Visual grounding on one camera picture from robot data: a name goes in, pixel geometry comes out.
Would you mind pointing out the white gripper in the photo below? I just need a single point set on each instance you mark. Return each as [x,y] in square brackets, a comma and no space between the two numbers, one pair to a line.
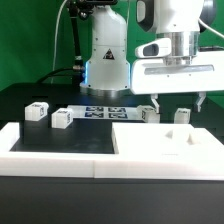
[151,76]

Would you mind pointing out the white square table top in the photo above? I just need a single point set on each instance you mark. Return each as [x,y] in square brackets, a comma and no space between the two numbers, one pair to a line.
[156,142]

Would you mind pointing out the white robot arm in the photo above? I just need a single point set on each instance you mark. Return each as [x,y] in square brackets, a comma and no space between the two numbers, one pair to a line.
[109,69]

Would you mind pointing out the white U-shaped obstacle fence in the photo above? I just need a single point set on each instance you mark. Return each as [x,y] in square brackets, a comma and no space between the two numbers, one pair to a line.
[43,164]

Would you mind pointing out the white sheet with AprilTags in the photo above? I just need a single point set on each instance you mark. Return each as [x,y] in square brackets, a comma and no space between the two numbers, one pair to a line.
[103,112]

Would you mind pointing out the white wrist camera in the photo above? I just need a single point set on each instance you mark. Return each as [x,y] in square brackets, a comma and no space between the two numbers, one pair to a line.
[156,49]

